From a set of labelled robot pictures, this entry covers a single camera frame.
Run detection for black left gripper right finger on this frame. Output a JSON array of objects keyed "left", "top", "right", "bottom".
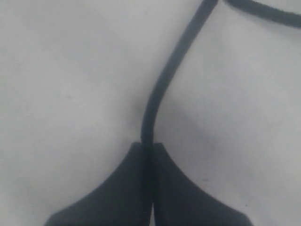
[{"left": 152, "top": 143, "right": 250, "bottom": 226}]

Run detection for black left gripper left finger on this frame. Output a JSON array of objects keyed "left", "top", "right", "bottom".
[{"left": 45, "top": 142, "right": 152, "bottom": 226}]

